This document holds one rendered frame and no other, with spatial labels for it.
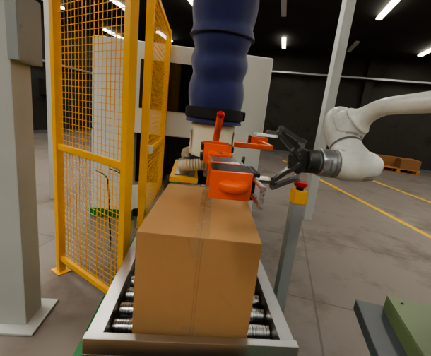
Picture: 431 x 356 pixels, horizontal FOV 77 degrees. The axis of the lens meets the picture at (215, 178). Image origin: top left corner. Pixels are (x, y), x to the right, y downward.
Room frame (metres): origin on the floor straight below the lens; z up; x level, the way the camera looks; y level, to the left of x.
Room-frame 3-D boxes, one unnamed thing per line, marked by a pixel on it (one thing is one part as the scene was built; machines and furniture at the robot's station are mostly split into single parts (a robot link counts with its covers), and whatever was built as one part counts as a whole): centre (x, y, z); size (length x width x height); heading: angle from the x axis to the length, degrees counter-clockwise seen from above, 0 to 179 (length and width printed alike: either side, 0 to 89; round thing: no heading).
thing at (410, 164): (9.97, -6.51, 0.25); 1.37 x 0.94 x 0.49; 77
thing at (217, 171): (0.49, -0.02, 1.21); 0.08 x 0.07 x 0.05; 6
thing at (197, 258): (1.09, 0.04, 0.75); 0.60 x 0.40 x 0.40; 1
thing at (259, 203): (0.55, -0.07, 1.21); 0.31 x 0.03 x 0.05; 6
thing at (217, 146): (0.84, 0.01, 1.22); 0.10 x 0.08 x 0.06; 96
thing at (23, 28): (1.40, 0.98, 1.62); 0.20 x 0.05 x 0.30; 5
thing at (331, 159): (0.87, -0.34, 1.22); 0.09 x 0.06 x 0.09; 6
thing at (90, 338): (0.74, 0.01, 0.58); 0.70 x 0.03 x 0.06; 95
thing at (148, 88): (2.47, 0.58, 1.05); 1.17 x 0.10 x 2.10; 5
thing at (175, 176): (1.08, 0.13, 1.11); 0.34 x 0.10 x 0.05; 6
